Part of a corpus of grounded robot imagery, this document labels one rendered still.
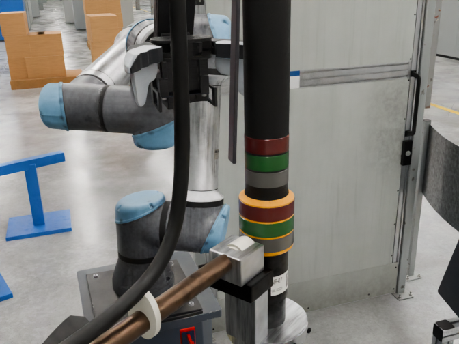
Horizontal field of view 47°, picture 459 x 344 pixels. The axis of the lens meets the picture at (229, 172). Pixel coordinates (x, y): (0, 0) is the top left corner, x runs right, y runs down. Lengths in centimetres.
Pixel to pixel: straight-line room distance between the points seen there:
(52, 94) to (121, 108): 11
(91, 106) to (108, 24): 711
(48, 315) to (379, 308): 182
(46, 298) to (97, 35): 523
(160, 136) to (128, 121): 5
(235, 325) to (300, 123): 206
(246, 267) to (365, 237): 251
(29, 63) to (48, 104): 881
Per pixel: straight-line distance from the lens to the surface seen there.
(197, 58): 61
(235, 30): 36
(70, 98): 84
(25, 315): 319
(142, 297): 32
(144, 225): 120
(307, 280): 283
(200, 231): 117
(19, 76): 975
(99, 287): 134
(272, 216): 39
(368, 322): 295
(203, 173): 116
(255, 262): 39
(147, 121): 80
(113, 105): 82
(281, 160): 38
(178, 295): 34
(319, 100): 247
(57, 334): 45
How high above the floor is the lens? 173
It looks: 21 degrees down
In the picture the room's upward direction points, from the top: 2 degrees counter-clockwise
